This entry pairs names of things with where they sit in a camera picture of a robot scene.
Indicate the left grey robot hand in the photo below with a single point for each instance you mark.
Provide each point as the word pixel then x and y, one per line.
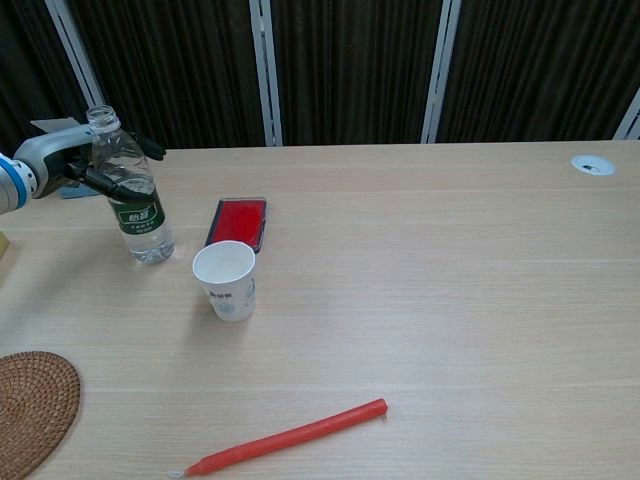
pixel 50 155

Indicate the transparent plastic water bottle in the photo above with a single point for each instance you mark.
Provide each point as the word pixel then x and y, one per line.
pixel 135 200

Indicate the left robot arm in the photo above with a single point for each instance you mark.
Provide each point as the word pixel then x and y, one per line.
pixel 12 185

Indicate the white paper cup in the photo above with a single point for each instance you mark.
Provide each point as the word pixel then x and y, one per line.
pixel 225 285

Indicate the small blue cardboard box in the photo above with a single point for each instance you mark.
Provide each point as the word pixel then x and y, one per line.
pixel 52 125

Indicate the yellow wooden block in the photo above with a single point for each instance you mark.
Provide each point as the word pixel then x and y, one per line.
pixel 3 245

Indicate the red ink pad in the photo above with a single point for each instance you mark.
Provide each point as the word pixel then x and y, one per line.
pixel 238 223

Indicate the woven rattan coaster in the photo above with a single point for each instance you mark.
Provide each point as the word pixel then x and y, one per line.
pixel 30 410

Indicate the red candle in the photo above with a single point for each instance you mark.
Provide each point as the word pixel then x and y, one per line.
pixel 290 437

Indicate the grey partition post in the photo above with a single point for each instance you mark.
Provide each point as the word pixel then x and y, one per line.
pixel 265 70
pixel 441 70
pixel 80 57
pixel 631 117

